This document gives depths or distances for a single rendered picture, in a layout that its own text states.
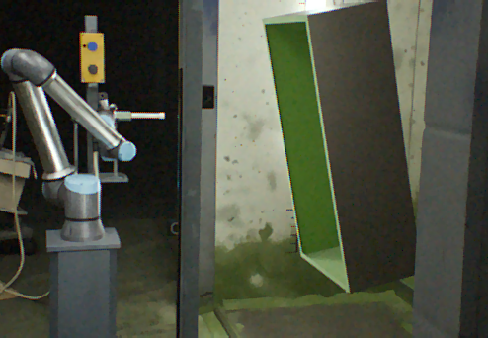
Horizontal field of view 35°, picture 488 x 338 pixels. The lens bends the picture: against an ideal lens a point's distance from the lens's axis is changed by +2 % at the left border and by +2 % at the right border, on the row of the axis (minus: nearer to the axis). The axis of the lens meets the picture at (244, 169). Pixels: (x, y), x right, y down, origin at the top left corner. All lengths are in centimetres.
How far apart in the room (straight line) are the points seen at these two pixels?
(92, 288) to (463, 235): 227
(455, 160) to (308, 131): 240
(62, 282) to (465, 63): 238
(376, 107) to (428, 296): 179
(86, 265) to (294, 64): 137
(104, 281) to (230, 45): 149
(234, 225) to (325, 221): 62
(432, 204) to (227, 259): 291
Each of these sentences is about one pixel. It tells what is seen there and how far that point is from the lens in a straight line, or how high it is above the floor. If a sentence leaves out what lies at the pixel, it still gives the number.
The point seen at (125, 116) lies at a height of 112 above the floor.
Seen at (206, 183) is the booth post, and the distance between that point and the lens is 427.
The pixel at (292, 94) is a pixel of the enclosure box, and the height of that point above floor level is 128.
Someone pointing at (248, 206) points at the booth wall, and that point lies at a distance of 435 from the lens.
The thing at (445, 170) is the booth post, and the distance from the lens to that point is 152.
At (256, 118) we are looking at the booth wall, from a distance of 429.
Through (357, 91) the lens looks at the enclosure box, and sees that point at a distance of 327.
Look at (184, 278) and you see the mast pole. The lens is 232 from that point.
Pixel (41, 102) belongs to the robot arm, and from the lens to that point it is 354.
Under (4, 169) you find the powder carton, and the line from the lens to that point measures 557.
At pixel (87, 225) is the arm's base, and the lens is 348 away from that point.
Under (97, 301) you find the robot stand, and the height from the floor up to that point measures 38.
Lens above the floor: 150
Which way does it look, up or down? 9 degrees down
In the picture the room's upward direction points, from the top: 1 degrees clockwise
